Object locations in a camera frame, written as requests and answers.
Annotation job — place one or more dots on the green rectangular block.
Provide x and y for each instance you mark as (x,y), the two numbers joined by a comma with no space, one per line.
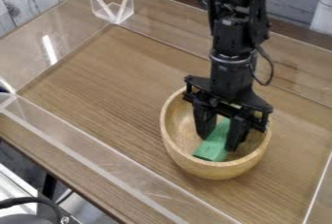
(212,150)

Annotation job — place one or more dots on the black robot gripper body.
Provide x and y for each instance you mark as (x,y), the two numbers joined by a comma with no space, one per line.
(228,89)

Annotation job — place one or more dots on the black table leg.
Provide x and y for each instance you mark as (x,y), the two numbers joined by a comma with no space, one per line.
(50,186)

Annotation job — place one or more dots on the black metal bracket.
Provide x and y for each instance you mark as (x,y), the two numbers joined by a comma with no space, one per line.
(54,213)

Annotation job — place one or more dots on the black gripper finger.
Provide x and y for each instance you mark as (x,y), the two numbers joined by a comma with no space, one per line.
(237,133)
(205,119)

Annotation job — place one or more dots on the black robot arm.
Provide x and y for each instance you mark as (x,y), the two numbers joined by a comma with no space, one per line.
(240,27)

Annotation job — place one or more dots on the brown wooden bowl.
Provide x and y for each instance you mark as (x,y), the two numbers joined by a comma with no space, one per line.
(181,141)

